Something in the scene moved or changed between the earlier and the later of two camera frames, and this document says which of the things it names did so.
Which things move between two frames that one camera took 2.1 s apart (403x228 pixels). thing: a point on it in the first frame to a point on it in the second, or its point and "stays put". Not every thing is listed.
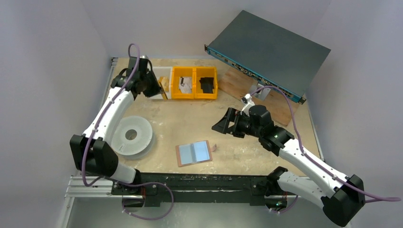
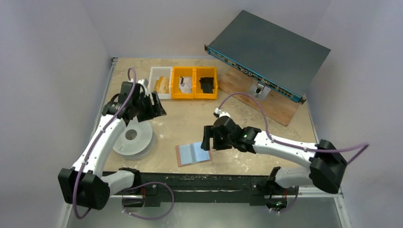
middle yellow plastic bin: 177,72 stays put
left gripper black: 156,89 to 154,110
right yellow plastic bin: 205,71 stays put
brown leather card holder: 194,153 stays put
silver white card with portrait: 186,84 stays put
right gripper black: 236,123 to 215,137
